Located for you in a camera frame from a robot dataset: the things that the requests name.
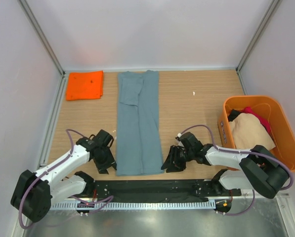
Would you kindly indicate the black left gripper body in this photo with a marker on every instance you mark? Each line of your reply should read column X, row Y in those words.
column 105, row 159

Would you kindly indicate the black garment in basket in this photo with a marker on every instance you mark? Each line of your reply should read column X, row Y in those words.
column 233, row 114

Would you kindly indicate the orange plastic basket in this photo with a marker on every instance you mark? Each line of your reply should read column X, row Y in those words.
column 269, row 109

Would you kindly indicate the blue grey t shirt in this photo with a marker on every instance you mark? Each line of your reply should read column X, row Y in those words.
column 138, row 148

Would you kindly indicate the right aluminium corner post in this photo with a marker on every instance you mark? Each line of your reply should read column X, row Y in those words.
column 272, row 8

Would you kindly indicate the beige t shirt in basket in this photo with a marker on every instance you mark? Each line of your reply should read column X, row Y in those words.
column 247, row 132

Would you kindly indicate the aluminium corner post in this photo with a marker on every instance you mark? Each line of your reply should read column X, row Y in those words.
column 37, row 28
column 272, row 8

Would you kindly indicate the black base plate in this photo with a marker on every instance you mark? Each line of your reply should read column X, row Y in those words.
column 162, row 191

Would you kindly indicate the red t shirt in basket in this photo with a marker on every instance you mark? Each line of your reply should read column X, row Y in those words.
column 263, row 121

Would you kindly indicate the left aluminium corner post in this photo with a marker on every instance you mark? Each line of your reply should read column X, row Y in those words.
column 37, row 28

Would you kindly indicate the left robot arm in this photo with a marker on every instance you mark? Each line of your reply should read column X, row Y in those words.
column 36, row 192

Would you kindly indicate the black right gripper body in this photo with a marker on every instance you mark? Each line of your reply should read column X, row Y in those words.
column 181, row 157

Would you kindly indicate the white slotted cable duct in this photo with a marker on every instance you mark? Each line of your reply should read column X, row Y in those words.
column 76, row 205

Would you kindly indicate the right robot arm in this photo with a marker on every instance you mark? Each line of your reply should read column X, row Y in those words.
column 254, row 169

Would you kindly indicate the folded orange t shirt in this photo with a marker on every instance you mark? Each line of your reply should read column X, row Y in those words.
column 84, row 86

